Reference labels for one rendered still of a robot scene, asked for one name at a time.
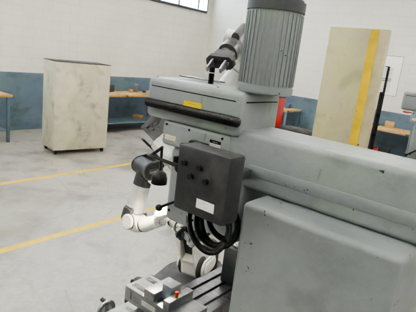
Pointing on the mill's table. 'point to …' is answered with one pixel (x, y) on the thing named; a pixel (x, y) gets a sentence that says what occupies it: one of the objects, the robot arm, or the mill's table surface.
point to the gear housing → (178, 130)
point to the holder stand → (228, 264)
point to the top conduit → (194, 112)
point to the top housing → (213, 104)
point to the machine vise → (169, 304)
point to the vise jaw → (155, 290)
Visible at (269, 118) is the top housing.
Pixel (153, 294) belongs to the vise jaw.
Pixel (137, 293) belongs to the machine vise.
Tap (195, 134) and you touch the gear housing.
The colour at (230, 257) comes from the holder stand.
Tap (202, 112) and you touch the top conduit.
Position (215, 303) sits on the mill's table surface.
